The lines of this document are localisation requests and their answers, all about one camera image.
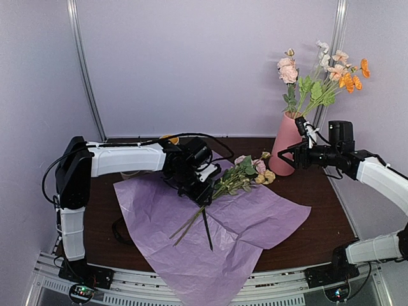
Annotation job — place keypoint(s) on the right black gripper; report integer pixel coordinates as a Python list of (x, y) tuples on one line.
[(296, 149)]

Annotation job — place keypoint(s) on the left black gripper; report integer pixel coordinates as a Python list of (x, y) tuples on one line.
[(200, 195)]

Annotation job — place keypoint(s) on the purple tissue paper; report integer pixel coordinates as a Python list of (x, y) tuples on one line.
[(204, 259)]

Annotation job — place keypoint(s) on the black printed ribbon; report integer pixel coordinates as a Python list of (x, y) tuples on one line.
[(117, 235)]

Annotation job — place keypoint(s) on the fuzzy green orange flower stem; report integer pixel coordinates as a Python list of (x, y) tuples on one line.
[(351, 81)]

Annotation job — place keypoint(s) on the peach rose stem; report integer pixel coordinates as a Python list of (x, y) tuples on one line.
[(288, 73)]

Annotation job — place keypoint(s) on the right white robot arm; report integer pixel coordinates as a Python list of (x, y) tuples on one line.
[(371, 170)]

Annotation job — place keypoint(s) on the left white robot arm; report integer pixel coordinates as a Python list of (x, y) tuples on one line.
[(84, 160)]

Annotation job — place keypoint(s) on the pink cylindrical vase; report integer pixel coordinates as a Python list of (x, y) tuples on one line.
[(287, 136)]

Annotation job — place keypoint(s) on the mug with yellow interior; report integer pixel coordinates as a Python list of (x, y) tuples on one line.
[(169, 139)]

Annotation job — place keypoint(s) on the white floral mug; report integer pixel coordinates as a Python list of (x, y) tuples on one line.
[(129, 174)]

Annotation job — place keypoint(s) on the blue hydrangea flower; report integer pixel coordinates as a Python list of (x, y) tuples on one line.
[(204, 214)]

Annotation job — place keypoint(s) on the pink and yellow roses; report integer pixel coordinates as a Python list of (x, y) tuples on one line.
[(245, 174)]

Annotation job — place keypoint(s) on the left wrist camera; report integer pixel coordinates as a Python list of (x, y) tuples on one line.
[(197, 152)]

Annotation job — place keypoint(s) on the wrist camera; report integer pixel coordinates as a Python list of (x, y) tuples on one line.
[(197, 152), (341, 135)]

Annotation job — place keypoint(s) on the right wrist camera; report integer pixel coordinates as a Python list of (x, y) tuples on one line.
[(341, 135)]

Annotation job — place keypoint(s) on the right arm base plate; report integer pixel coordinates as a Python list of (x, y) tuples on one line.
[(325, 275)]

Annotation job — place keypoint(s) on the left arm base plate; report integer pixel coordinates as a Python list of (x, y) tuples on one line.
[(82, 273)]

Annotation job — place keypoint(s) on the aluminium front rail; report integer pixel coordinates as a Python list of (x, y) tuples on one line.
[(50, 285)]

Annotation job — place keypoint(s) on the left aluminium frame post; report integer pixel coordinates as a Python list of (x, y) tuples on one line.
[(84, 71)]

